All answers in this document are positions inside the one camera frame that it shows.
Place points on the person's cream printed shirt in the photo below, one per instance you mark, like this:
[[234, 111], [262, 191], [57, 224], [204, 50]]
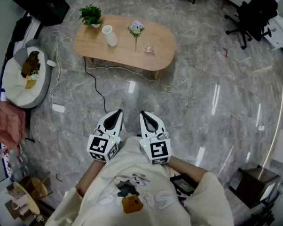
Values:
[[122, 159]]

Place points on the purple artificial flowers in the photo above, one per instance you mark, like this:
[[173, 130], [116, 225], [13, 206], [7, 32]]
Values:
[[136, 28]]

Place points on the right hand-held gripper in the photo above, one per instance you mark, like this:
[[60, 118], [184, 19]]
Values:
[[159, 149]]

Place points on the black waist pack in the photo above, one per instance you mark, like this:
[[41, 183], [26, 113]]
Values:
[[183, 186]]

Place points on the brown cloth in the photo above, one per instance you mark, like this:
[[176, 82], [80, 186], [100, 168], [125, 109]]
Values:
[[31, 63]]

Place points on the small white adapter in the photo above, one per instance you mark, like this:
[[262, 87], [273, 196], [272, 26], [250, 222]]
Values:
[[261, 127]]

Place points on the black bag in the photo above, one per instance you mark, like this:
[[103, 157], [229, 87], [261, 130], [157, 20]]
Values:
[[21, 29]]

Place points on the green potted plant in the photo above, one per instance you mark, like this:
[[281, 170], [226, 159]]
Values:
[[91, 14]]

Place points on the white cylindrical vase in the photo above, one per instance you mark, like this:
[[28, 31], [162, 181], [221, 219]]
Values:
[[110, 35]]

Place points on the white oval device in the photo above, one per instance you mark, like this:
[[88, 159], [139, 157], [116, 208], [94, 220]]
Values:
[[51, 63]]

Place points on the black office chair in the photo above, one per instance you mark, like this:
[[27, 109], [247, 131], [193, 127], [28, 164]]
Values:
[[254, 15]]

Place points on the person's left forearm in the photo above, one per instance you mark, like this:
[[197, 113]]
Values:
[[89, 175]]

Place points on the oval wooden table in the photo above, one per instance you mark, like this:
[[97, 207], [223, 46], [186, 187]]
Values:
[[158, 40]]

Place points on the white power strip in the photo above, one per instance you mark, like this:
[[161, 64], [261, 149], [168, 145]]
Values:
[[58, 108]]

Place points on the clear glass cup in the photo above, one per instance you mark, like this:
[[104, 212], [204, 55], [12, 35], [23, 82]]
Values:
[[149, 49]]

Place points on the black mini fridge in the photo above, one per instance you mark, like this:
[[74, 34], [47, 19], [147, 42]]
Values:
[[42, 3]]

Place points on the pink cloth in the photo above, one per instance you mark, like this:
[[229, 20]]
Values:
[[5, 123]]

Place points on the pack of clear bottles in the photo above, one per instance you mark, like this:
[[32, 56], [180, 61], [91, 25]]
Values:
[[18, 168]]

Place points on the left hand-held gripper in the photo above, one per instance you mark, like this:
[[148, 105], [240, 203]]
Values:
[[98, 144]]

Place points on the dark brown side table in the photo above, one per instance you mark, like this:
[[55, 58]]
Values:
[[252, 185]]

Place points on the person's right forearm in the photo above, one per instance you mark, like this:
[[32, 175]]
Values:
[[186, 168]]

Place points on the round wooden stool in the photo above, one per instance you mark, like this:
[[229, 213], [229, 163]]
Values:
[[28, 196]]

